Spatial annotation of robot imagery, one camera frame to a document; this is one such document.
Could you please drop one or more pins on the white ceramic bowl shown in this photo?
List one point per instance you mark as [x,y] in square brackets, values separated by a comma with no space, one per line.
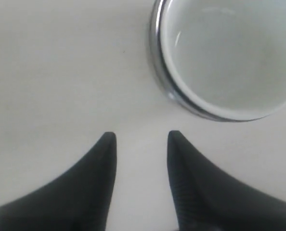
[274,26]

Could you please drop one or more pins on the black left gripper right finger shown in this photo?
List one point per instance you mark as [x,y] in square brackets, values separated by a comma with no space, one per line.
[206,198]

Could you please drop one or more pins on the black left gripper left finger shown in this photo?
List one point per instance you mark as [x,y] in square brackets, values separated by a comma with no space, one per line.
[78,200]

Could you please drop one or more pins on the patterned deep steel bowl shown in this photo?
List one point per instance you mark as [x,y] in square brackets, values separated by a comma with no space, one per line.
[162,77]

